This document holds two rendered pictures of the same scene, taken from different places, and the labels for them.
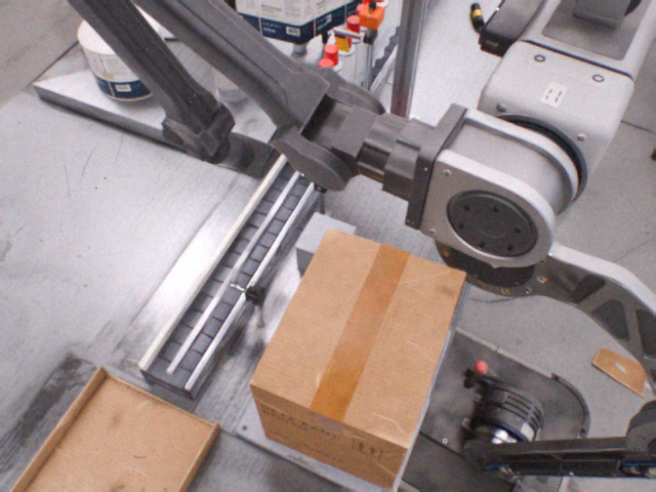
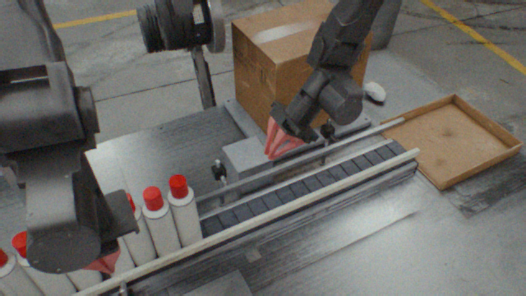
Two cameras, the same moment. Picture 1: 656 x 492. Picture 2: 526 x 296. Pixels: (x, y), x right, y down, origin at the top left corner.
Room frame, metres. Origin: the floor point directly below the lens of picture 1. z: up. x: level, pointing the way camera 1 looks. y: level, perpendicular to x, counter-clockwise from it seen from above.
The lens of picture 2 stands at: (1.25, 0.49, 1.67)
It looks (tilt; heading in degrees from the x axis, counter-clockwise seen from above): 46 degrees down; 218
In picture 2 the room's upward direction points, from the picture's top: straight up
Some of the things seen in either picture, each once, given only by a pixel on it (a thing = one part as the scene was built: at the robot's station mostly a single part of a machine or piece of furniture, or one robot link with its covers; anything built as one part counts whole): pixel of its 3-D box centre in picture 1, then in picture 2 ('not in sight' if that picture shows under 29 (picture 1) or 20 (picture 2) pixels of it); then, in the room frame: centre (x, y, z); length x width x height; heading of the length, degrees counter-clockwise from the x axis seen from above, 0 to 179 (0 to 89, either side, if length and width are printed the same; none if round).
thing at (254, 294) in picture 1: (247, 301); (330, 147); (0.55, 0.16, 0.91); 0.07 x 0.03 x 0.16; 65
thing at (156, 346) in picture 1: (277, 168); (228, 233); (0.90, 0.12, 0.90); 1.07 x 0.01 x 0.02; 155
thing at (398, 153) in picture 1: (406, 157); not in sight; (0.43, -0.08, 1.45); 0.09 x 0.08 x 0.12; 149
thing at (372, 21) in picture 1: (355, 65); not in sight; (1.09, -0.06, 1.05); 0.10 x 0.04 x 0.33; 65
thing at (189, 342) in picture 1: (305, 163); (214, 195); (0.87, 0.05, 0.95); 1.07 x 0.01 x 0.01; 155
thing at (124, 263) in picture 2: (331, 84); (110, 244); (1.10, -0.01, 0.98); 0.05 x 0.05 x 0.20
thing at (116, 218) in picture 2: not in sight; (80, 212); (1.16, 0.17, 1.31); 0.10 x 0.07 x 0.07; 155
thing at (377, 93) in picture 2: not in sight; (374, 91); (0.18, 0.11, 0.85); 0.08 x 0.07 x 0.04; 38
